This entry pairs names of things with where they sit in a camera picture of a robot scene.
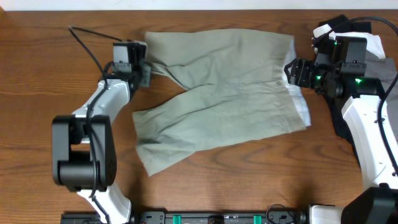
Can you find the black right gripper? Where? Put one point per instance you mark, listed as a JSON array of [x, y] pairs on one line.
[[300, 72]]

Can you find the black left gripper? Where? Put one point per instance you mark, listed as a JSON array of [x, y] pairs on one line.
[[144, 74]]

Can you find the khaki grey shorts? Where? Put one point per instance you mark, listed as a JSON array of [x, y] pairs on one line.
[[234, 90]]

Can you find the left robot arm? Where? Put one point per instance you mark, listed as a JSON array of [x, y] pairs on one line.
[[83, 151]]

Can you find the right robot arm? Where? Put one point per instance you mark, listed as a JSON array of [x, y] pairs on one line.
[[338, 71]]

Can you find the black garment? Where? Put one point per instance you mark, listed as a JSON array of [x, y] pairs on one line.
[[336, 23]]

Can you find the white shirt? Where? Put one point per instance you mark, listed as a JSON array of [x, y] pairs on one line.
[[374, 44]]

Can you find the dark grey garment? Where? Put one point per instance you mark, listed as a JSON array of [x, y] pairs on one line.
[[385, 70]]

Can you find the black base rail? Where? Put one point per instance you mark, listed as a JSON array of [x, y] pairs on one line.
[[275, 214]]

